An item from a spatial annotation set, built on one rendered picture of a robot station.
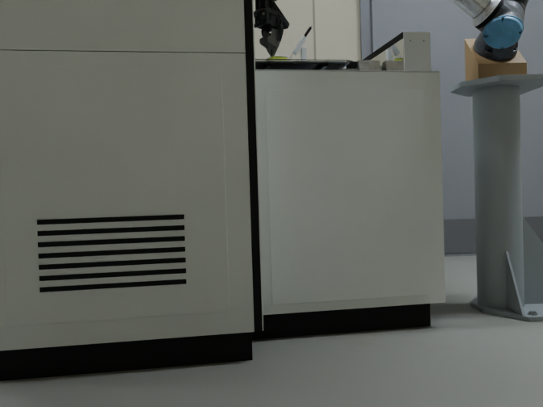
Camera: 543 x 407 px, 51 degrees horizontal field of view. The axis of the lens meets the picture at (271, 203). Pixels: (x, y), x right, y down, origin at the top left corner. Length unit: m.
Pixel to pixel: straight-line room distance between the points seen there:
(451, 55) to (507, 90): 1.82
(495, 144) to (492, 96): 0.17
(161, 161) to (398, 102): 0.78
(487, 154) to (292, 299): 0.89
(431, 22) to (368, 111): 2.23
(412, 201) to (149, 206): 0.83
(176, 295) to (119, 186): 0.31
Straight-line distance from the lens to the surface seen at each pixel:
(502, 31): 2.04
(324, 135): 1.78
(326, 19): 3.93
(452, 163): 3.90
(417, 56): 1.99
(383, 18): 3.94
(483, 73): 2.20
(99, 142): 1.52
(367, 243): 1.82
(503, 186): 2.17
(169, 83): 1.53
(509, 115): 2.20
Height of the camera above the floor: 0.45
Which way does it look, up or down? 1 degrees down
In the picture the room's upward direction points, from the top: 2 degrees counter-clockwise
